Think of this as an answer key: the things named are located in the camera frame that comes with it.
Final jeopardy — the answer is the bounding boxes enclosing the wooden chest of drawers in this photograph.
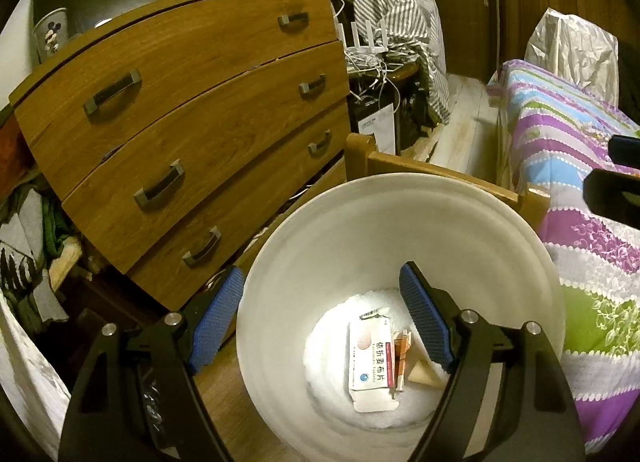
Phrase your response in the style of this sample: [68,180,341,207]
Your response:
[9,0,353,313]

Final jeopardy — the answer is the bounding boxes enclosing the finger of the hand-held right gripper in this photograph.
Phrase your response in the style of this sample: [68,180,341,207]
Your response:
[610,134,640,167]
[582,169,640,217]

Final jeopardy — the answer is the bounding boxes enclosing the white cloth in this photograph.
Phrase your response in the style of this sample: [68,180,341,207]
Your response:
[0,292,71,458]

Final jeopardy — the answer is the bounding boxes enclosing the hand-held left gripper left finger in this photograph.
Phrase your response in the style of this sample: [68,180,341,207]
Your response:
[57,266,246,462]

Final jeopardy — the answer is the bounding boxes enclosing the orange white paper wrapper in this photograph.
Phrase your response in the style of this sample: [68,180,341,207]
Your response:
[392,329,413,395]

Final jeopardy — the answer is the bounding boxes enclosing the white medicine box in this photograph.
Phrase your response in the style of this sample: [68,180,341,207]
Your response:
[347,307,401,414]

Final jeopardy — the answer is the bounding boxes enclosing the red cloth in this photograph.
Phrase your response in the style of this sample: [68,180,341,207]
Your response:
[0,119,33,170]

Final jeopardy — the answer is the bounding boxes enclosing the wooden chair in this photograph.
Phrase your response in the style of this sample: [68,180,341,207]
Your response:
[345,134,551,233]

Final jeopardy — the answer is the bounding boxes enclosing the white router with antennas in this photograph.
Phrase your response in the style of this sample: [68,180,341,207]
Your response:
[335,19,396,62]

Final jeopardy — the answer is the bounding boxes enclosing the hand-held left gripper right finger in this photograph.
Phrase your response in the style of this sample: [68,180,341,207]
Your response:
[398,262,586,462]

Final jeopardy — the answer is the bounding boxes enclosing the striped floral blanket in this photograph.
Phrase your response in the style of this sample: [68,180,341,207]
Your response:
[487,59,640,458]

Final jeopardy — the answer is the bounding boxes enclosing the beige triangular paper scrap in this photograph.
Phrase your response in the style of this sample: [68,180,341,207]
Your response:
[407,359,443,388]

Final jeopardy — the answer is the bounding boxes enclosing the black box with white label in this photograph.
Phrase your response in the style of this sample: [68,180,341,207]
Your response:
[349,86,401,155]

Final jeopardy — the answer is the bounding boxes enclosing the white plastic waste bin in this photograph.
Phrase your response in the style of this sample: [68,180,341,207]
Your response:
[236,173,566,462]

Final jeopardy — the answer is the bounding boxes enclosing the silver plastic bag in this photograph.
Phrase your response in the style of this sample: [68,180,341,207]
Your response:
[525,8,621,107]

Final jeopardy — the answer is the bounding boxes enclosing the green grey clothes pile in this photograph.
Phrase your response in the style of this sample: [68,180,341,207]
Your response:
[0,177,101,343]

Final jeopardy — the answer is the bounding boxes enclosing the wooden dresser drawer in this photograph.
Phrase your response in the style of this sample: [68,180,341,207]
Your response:
[61,42,352,275]
[127,99,351,313]
[14,0,346,197]

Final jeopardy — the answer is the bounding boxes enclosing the cartoon print cup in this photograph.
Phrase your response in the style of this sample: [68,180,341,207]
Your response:
[34,8,71,65]

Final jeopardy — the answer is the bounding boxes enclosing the tangle of white cables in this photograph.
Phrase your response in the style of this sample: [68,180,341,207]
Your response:
[345,52,408,95]

